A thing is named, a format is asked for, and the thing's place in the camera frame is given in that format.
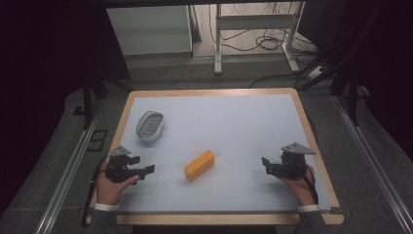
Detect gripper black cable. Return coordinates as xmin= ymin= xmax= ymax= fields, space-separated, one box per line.
xmin=301 ymin=165 xmax=319 ymax=206
xmin=81 ymin=155 xmax=110 ymax=229

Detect dark curtain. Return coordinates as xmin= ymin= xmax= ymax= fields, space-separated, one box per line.
xmin=296 ymin=0 xmax=413 ymax=162
xmin=0 ymin=0 xmax=131 ymax=218

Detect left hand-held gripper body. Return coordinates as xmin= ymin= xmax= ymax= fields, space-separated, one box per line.
xmin=104 ymin=145 xmax=142 ymax=184

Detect white cabinet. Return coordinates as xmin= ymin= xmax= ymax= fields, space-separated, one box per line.
xmin=106 ymin=5 xmax=194 ymax=57

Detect white power strip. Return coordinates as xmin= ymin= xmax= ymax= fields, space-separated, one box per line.
xmin=307 ymin=65 xmax=326 ymax=81

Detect black metal stand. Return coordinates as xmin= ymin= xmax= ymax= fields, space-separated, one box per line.
xmin=300 ymin=55 xmax=369 ymax=127

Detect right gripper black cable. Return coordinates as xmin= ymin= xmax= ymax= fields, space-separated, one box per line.
xmin=301 ymin=165 xmax=319 ymax=206

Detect black floor bracket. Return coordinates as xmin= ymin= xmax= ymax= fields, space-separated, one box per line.
xmin=86 ymin=129 xmax=109 ymax=152

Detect white metal desk frame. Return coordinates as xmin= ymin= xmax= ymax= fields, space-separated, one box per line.
xmin=213 ymin=2 xmax=306 ymax=76

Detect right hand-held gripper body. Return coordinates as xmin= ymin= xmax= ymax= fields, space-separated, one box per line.
xmin=278 ymin=141 xmax=318 ymax=180

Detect person's right hand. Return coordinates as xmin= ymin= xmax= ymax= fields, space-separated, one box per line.
xmin=281 ymin=165 xmax=318 ymax=207

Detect white table mat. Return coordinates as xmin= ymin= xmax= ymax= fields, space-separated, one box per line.
xmin=118 ymin=94 xmax=332 ymax=215

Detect aluminium floor rail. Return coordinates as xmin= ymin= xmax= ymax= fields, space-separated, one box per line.
xmin=333 ymin=95 xmax=413 ymax=234
xmin=33 ymin=105 xmax=104 ymax=234

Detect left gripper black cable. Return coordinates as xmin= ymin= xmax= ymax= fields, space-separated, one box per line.
xmin=81 ymin=155 xmax=110 ymax=229

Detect black floor cables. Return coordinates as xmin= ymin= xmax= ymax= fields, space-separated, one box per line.
xmin=207 ymin=3 xmax=320 ymax=66

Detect person's left hand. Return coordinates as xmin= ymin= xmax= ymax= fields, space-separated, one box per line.
xmin=95 ymin=161 xmax=140 ymax=207

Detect black tripod stand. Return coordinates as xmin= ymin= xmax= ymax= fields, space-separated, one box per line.
xmin=81 ymin=69 xmax=133 ymax=131

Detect orange soap bar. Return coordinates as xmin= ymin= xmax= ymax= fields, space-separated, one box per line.
xmin=183 ymin=149 xmax=216 ymax=182

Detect grey oval soap dish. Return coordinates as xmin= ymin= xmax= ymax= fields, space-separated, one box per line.
xmin=135 ymin=110 xmax=166 ymax=142

